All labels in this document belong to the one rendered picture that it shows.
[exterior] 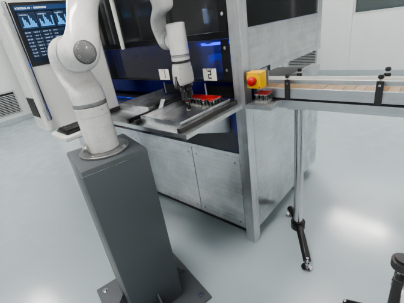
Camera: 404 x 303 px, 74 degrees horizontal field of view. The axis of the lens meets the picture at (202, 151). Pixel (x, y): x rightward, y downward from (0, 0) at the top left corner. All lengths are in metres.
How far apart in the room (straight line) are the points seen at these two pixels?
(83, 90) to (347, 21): 5.26
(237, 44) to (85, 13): 0.62
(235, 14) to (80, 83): 0.68
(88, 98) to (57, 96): 0.83
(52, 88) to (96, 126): 0.82
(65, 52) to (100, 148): 0.34
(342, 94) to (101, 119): 0.94
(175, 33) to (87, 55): 0.43
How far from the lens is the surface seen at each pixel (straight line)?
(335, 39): 5.92
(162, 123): 1.16
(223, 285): 1.59
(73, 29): 0.98
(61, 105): 1.85
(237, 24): 1.27
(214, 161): 1.59
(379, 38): 5.77
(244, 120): 1.35
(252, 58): 1.35
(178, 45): 1.25
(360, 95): 1.24
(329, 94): 1.26
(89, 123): 1.04
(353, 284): 1.66
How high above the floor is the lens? 1.25
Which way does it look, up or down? 25 degrees down
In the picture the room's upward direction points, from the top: 9 degrees counter-clockwise
